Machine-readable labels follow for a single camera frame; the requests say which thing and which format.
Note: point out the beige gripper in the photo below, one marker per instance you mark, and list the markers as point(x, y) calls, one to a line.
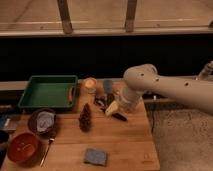
point(112, 108)

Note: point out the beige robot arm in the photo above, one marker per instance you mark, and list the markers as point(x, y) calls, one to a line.
point(194, 93)

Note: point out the orange carrot in tray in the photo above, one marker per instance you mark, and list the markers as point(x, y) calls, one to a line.
point(70, 95)

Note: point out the green plastic tray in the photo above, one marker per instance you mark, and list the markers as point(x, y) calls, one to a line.
point(49, 91)

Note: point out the dark utensil pile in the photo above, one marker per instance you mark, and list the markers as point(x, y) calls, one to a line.
point(104, 101)

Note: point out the blue grey can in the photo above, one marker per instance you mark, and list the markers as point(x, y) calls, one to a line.
point(108, 86)

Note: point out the small yellow cup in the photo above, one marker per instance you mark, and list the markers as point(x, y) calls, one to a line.
point(90, 85)

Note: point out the blue sponge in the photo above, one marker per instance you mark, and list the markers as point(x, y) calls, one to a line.
point(95, 157)

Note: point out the metal spoon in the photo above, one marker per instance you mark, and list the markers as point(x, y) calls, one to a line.
point(51, 140)

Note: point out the dark bowl with cloth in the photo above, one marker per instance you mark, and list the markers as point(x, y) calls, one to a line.
point(42, 121)

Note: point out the orange bowl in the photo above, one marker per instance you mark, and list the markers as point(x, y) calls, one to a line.
point(23, 148)

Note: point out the blue object at edge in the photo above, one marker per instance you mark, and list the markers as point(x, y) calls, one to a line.
point(8, 122)

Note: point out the right wooden post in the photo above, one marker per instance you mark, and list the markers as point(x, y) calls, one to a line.
point(130, 15)

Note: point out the wooden post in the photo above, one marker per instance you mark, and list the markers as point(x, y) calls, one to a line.
point(130, 15)
point(65, 17)

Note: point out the left wooden post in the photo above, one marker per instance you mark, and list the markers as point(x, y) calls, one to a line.
point(65, 17)

